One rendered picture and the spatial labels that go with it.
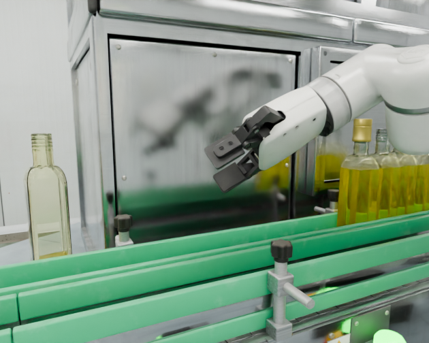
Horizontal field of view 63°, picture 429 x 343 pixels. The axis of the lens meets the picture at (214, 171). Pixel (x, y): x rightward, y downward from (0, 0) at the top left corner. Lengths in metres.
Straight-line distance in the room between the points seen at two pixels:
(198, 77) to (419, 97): 0.41
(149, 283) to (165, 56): 0.41
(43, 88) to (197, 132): 2.98
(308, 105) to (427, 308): 0.44
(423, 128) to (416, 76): 0.07
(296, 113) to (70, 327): 0.35
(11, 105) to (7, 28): 0.66
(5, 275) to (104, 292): 0.15
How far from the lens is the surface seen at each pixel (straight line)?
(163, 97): 0.69
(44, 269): 0.57
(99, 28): 0.67
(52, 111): 3.61
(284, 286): 0.47
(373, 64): 0.50
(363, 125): 0.73
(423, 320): 0.75
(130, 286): 0.49
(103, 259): 0.58
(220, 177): 0.50
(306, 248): 0.62
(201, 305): 0.45
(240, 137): 0.41
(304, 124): 0.45
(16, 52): 3.65
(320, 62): 0.84
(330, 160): 0.87
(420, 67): 0.46
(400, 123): 0.49
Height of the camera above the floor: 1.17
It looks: 9 degrees down
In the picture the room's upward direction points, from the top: straight up
